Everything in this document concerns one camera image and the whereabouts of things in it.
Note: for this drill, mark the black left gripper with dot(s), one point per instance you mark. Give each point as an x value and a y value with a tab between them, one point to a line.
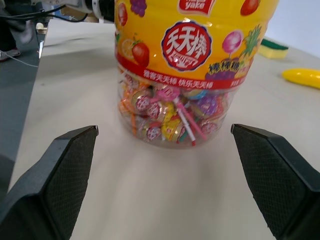
108	10

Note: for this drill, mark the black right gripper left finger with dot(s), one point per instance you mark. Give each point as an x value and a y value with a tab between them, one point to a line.
47	190

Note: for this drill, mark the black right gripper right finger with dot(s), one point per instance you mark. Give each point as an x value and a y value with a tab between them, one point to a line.
277	185

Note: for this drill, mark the clear lollipop jar yellow label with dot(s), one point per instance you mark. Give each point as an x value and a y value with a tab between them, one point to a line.
185	50

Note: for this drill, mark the brown cardboard box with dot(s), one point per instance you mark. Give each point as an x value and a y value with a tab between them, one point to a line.
71	13

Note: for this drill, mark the small beige table clamp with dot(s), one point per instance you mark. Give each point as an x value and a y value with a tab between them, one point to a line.
41	27

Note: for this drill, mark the person in dark trousers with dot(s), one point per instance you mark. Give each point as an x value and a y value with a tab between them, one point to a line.
12	27

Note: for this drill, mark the yellow toy banana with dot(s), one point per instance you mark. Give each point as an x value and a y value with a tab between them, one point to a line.
303	77

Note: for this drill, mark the yellow green sponge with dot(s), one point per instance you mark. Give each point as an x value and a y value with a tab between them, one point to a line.
272	48

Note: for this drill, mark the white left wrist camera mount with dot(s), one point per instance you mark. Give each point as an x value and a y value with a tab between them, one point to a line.
97	8

